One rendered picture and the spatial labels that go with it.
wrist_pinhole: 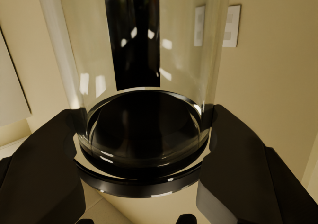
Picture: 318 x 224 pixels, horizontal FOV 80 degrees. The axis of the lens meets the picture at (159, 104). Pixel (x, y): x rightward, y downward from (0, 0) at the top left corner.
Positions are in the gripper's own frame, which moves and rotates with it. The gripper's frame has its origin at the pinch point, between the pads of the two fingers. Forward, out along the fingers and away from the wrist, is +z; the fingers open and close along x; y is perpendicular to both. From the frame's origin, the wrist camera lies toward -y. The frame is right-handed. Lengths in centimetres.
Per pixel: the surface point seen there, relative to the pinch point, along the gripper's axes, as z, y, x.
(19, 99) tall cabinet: 207, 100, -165
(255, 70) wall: 42, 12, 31
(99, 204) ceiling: 101, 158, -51
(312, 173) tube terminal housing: -0.3, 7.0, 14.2
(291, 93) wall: 35, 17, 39
